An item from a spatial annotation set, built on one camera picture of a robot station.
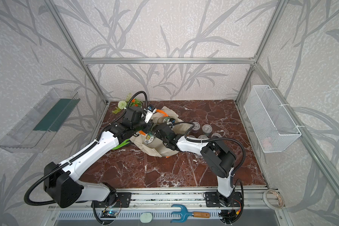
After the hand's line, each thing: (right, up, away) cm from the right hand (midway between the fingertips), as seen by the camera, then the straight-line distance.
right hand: (156, 130), depth 90 cm
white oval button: (-1, -40, -23) cm, 46 cm away
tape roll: (+66, -35, -15) cm, 76 cm away
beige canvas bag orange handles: (+16, +1, +2) cm, 17 cm away
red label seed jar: (+41, -4, +4) cm, 41 cm away
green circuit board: (-21, -40, -20) cm, 49 cm away
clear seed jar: (+31, -5, +2) cm, 31 cm away
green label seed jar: (+34, 0, +7) cm, 35 cm away
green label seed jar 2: (+6, +6, +5) cm, 10 cm away
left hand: (-1, +7, -10) cm, 12 cm away
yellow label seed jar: (-4, -5, -1) cm, 6 cm away
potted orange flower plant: (-26, +17, +9) cm, 32 cm away
